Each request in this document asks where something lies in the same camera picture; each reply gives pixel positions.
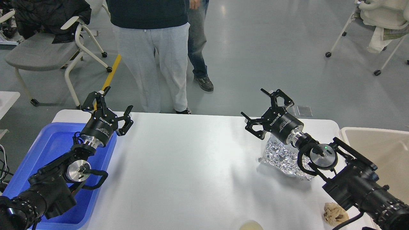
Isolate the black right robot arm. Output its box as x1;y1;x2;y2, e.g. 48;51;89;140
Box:
242;89;409;230

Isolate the grey office chair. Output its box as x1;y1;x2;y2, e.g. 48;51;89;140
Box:
5;16;112;109

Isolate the crumpled brown paper ball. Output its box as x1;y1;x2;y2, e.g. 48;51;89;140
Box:
323;202;350;227

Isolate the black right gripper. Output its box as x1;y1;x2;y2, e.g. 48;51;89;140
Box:
241;88;304;145

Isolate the right floor metal plate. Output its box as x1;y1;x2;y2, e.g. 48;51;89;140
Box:
297;106;313;117

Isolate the white side table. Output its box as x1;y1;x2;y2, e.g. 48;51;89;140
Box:
0;91;20;119

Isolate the crumpled silver foil bag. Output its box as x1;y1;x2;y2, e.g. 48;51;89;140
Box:
258;134;314;180

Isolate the blue plastic bin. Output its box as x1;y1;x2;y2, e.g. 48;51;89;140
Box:
3;122;100;230

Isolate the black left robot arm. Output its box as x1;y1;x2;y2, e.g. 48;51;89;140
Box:
1;86;134;230

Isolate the person in grey sweatpants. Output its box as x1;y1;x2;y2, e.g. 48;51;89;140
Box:
106;0;190;114

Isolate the black jacket on chair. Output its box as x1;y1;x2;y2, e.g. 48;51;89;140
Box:
11;0;92;44

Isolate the floor metal plate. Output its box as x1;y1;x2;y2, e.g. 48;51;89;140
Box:
297;106;313;117
286;106;297;117

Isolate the person in blue jeans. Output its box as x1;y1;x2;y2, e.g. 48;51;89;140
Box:
188;0;214;92

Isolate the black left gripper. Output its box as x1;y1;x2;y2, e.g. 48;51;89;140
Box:
80;86;134;148

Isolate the left floor metal plate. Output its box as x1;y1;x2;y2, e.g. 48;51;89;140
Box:
286;106;297;117

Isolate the pale round cup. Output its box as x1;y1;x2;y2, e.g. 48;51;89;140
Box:
238;220;264;230

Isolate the beige plastic bin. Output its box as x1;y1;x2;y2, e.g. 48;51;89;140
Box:
340;127;409;203

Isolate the white chair with cloth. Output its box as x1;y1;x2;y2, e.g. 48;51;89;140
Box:
325;0;409;76

